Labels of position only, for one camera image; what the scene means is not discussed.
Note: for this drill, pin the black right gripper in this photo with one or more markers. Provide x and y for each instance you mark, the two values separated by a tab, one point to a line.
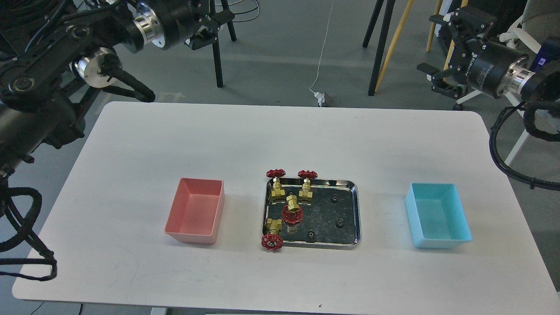
490	68

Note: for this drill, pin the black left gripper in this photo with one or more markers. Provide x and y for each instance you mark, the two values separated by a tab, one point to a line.
166	23

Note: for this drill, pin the brass valve red handle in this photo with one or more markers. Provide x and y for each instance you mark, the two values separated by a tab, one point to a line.
292	212

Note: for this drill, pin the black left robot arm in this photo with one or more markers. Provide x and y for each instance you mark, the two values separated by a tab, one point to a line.
56	59

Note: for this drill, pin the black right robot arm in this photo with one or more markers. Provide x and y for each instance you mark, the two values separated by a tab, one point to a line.
548	101

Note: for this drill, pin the blue plastic box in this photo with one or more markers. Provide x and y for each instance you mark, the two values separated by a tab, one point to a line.
436	216

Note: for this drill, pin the brass valve back left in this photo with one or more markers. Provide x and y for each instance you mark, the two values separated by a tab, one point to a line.
277	192

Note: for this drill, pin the pink plastic box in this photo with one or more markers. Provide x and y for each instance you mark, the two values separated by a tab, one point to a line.
196	211

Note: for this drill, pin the brass valve back right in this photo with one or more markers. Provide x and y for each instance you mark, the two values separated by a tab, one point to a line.
306	194

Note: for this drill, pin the brass valve front left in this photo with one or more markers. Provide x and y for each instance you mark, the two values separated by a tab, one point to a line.
272	240

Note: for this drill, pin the black tripod left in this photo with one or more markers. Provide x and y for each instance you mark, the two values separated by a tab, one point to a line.
216	46

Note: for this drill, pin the black tripod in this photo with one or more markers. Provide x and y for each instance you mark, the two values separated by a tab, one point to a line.
216	46
380	48

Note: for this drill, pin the wooden easel legs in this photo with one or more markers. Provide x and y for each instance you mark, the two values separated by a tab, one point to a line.
395	38

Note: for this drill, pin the black tripod right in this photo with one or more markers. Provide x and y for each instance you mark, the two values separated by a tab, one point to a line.
380	48

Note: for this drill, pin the white power adapter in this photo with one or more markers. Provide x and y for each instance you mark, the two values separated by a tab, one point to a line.
324	99

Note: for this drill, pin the metal tray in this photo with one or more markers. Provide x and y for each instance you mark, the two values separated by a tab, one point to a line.
320	216

